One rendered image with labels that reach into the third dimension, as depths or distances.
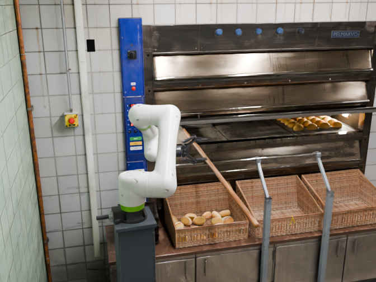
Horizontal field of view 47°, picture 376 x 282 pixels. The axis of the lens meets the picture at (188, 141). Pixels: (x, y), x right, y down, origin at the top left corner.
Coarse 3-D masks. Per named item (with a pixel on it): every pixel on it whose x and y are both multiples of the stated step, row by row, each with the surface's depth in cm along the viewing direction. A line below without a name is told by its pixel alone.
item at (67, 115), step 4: (64, 112) 309; (68, 112) 309; (72, 112) 309; (76, 112) 309; (64, 116) 306; (68, 116) 307; (72, 116) 307; (64, 120) 307; (68, 120) 307; (76, 120) 309; (68, 124) 308; (72, 124) 309; (76, 124) 309
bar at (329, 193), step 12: (276, 156) 320; (288, 156) 321; (300, 156) 324; (264, 180) 310; (324, 180) 320; (264, 192) 308; (264, 204) 307; (264, 216) 308; (324, 216) 322; (264, 228) 310; (324, 228) 323; (264, 240) 312; (324, 240) 324; (264, 252) 315; (324, 252) 327; (264, 264) 318; (324, 264) 331; (264, 276) 322; (324, 276) 335
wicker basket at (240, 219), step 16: (176, 192) 347; (224, 192) 357; (176, 208) 348; (208, 208) 354; (224, 208) 357; (192, 224) 342; (224, 224) 314; (240, 224) 317; (176, 240) 308; (208, 240) 315; (224, 240) 318
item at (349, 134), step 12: (336, 132) 374; (348, 132) 374; (360, 132) 374; (180, 144) 344; (192, 144) 344; (204, 144) 344; (216, 144) 347; (228, 144) 349; (240, 144) 351; (252, 144) 354
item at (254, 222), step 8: (184, 128) 376; (200, 152) 320; (208, 160) 303; (216, 168) 288; (224, 184) 265; (232, 192) 253; (240, 200) 243; (240, 208) 239; (248, 216) 227; (256, 224) 219
